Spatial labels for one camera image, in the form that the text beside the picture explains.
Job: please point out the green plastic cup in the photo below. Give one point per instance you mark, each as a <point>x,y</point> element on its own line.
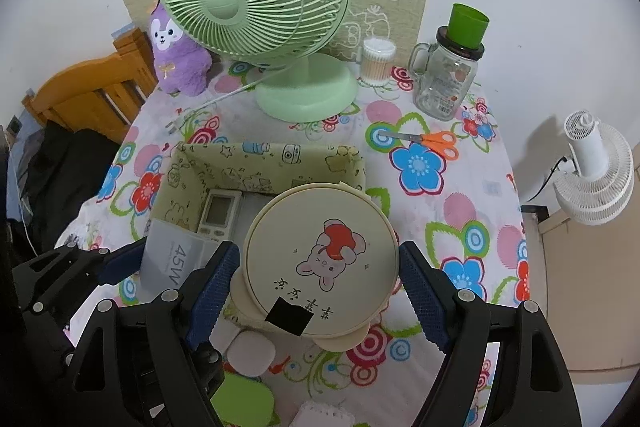
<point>467,24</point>

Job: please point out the round cream box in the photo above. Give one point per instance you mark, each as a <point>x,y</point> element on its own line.
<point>320,257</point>

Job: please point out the white standing fan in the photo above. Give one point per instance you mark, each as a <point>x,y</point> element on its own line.
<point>595,172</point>

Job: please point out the green desk fan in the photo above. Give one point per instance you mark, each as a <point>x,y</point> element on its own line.
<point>307,92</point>

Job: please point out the glass mug jar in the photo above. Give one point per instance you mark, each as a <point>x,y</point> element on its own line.
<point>445,77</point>

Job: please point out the dark cloth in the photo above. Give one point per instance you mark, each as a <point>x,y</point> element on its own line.
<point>50,177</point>

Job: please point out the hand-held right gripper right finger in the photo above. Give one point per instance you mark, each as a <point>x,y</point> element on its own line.
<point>425,297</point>

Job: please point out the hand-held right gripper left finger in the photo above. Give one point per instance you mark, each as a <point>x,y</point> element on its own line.
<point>215,292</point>

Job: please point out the cotton swab jar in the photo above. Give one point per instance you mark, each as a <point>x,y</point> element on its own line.
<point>377,62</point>

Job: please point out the white rounded case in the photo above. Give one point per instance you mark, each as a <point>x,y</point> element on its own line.
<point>250,352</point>

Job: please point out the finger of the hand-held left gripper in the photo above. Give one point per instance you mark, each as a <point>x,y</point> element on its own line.
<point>122,264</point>
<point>207,369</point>

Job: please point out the light blue box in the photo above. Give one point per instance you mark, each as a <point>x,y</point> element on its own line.
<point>124,30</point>

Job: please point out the purple plush toy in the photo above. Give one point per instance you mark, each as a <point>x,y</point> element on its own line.
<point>175,57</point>

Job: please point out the white cardboard box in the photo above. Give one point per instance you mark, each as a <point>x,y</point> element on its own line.
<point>172,257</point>

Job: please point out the printed storage box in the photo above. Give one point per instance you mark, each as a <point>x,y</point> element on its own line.
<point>190,177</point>

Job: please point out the green rounded case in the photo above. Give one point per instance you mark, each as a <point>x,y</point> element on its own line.
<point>242,402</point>

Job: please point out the white remote control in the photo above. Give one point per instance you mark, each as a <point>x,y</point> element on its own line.
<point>217,212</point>

